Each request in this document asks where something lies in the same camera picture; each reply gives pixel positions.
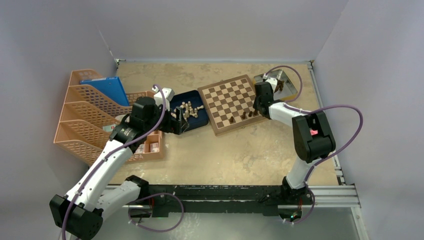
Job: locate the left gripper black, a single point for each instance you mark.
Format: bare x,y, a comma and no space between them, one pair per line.
175,126

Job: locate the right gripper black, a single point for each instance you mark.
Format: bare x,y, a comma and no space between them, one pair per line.
255,104

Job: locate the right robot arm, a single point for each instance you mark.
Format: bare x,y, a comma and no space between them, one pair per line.
312,136

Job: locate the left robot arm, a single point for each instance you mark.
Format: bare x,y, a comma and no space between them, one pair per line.
80,213

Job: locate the wooden chess board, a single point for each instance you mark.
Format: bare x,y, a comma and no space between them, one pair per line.
229,98

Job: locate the yellow metal tin tray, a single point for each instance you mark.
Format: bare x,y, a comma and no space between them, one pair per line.
287,91

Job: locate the dark blue square tray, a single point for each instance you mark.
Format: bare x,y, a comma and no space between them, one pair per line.
188,101

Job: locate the peach desk organizer tray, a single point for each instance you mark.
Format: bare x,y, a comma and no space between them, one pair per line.
151,150

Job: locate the blue folder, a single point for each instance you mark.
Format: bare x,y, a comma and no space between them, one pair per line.
111,87

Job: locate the peach file rack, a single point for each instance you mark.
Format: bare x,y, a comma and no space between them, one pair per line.
85,112

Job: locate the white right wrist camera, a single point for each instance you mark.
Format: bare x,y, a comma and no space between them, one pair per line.
275,84

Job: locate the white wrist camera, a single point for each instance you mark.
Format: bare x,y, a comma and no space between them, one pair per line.
168,94
275,84

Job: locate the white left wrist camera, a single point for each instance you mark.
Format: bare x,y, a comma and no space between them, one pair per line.
168,94

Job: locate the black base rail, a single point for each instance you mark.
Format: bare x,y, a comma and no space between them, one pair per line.
267,200

